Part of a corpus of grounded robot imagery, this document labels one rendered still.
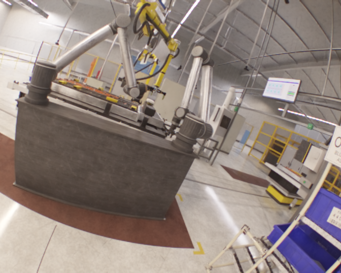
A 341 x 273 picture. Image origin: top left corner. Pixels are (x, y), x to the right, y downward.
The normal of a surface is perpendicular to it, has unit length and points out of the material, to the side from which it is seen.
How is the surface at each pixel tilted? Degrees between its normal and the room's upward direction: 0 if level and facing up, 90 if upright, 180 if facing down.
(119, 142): 90
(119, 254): 0
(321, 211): 90
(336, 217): 90
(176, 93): 90
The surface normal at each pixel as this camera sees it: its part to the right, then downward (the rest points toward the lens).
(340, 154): -0.90, -0.32
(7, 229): 0.40, -0.90
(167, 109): 0.18, 0.29
